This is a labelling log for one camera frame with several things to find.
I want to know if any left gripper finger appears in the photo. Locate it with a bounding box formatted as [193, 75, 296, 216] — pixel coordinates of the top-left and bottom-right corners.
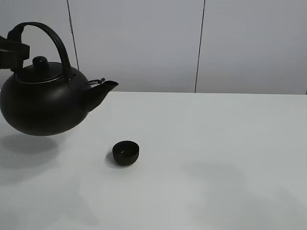
[0, 36, 30, 71]

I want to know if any black round teapot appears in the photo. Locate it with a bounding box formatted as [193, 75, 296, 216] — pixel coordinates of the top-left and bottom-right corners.
[0, 22, 118, 136]

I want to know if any small black teacup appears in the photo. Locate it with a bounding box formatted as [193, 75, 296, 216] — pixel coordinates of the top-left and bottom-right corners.
[112, 140, 140, 166]

